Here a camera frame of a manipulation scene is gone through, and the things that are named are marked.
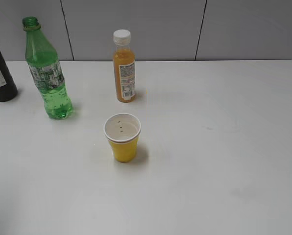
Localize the green sprite bottle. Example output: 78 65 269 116
23 16 73 119

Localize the orange juice bottle white cap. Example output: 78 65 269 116
113 29 136 103

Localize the yellow paper cup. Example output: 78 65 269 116
103 113 141 163

